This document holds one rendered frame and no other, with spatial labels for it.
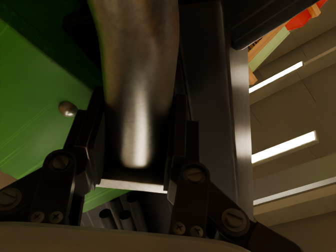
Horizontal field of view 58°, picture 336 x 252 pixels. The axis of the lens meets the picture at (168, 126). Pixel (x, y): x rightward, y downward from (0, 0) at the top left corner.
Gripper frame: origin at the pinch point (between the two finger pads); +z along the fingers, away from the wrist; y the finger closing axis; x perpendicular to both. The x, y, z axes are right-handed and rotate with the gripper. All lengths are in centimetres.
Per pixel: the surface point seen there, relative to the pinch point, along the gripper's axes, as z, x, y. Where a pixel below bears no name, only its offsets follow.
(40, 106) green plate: 2.8, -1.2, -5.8
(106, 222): 1.0, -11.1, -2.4
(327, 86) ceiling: 502, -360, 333
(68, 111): 2.4, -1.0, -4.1
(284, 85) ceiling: 588, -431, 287
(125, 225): 0.7, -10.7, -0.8
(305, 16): 297, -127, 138
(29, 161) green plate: 2.8, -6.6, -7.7
